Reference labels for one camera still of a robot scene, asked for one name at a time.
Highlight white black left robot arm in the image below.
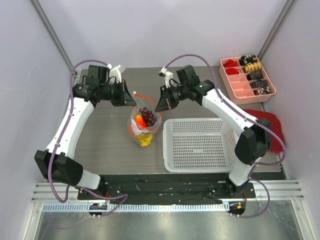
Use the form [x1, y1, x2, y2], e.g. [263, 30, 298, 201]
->
[34, 64, 136, 200]

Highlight dark brown rolled cloth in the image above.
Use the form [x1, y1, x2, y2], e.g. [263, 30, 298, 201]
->
[246, 69, 264, 81]

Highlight folded red cloth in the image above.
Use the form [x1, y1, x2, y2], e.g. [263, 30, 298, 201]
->
[244, 109, 285, 154]

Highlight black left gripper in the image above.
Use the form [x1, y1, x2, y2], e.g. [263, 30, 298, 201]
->
[99, 79, 137, 107]

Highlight dark dotted rolled cloth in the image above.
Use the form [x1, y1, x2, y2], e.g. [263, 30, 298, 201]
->
[253, 86, 272, 96]

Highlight red toy pepper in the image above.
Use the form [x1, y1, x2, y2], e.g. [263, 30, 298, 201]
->
[135, 114, 148, 128]

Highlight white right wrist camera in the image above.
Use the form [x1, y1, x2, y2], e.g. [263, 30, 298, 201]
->
[158, 67, 174, 89]

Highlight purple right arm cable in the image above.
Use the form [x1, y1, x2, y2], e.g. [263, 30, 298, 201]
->
[162, 53, 287, 219]

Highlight yellow striped rolled cloth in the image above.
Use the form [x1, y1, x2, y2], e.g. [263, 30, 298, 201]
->
[242, 62, 262, 73]

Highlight dark patterned rolled cloth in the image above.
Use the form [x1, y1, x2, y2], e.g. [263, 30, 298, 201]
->
[250, 79, 268, 89]

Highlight orange toy pumpkin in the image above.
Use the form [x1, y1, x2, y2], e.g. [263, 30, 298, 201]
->
[127, 125, 134, 137]

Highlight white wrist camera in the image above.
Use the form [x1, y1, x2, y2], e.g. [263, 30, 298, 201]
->
[106, 64, 126, 84]
[158, 67, 174, 89]

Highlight pink compartment tray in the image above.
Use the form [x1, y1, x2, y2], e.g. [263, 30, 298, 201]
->
[219, 57, 277, 105]

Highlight yellow toy banana bunch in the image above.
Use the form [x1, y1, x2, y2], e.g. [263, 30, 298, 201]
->
[133, 133, 153, 147]

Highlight red cloth piece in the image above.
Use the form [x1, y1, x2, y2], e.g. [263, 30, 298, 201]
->
[225, 68, 240, 75]
[223, 59, 238, 68]

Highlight black floral rolled cloth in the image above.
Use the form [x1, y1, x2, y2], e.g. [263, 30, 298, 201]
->
[238, 54, 258, 66]

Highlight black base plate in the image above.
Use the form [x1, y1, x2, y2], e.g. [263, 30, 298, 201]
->
[77, 173, 257, 206]

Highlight aluminium frame rail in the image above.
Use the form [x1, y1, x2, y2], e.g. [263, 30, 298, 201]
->
[29, 0, 73, 71]

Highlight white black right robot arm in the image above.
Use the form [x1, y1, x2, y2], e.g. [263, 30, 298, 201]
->
[155, 65, 272, 198]

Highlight clear zip bag orange zipper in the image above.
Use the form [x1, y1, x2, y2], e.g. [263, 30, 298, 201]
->
[127, 91, 163, 147]

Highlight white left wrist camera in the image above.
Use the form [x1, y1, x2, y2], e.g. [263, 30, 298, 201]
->
[106, 64, 126, 84]

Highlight red cloth piece lower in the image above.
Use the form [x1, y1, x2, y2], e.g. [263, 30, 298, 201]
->
[225, 68, 240, 75]

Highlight white slotted cable duct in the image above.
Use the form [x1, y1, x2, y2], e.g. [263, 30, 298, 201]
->
[42, 202, 230, 213]

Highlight white perforated plastic basket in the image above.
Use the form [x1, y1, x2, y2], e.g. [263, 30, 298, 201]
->
[162, 118, 239, 173]

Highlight dark red toy grapes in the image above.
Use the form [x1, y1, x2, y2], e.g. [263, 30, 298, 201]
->
[139, 107, 157, 127]

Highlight red cloth piece upper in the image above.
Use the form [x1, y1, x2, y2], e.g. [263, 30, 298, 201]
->
[223, 59, 238, 68]

